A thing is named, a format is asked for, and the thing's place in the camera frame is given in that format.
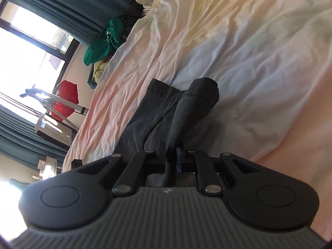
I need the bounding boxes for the black pants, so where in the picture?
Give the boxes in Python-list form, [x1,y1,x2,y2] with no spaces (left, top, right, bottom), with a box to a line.
[114,77,220,187]

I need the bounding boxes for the pale yellow knit cloth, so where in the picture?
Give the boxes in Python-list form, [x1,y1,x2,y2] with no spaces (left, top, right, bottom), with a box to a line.
[92,60,111,84]

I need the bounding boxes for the garment steamer stand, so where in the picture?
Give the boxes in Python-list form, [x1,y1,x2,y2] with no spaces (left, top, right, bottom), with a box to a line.
[20,84,90,141]

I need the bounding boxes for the red cloth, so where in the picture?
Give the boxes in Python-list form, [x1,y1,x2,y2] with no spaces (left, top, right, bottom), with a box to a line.
[50,80,79,123]

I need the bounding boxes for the white vanity desk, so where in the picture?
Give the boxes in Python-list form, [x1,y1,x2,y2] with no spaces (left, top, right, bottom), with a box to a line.
[34,156,62,180]

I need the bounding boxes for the teal curtain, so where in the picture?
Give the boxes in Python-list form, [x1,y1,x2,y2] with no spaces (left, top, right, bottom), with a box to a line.
[0,0,139,46]
[0,106,76,162]

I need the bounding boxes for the bed with pastel sheet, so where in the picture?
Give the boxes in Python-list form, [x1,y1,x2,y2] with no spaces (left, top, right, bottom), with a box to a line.
[61,0,332,242]

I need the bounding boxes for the black clothes pile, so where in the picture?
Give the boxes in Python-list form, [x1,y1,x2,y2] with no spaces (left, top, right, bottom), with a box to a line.
[121,4,146,33]

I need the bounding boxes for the white cloth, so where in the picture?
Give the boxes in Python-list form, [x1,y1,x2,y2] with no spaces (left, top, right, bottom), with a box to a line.
[135,0,156,9]

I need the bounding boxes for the window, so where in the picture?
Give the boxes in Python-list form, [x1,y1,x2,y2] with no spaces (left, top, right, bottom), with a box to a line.
[0,0,80,111]

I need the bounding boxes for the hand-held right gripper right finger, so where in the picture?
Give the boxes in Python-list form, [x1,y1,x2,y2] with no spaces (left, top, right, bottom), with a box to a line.
[176,147,262,195]

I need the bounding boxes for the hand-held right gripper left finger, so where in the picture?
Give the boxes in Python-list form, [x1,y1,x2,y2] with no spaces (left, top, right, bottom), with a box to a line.
[71,141,166,194]

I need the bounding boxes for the green garment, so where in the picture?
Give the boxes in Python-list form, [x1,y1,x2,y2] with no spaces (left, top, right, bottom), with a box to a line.
[83,18,131,67]

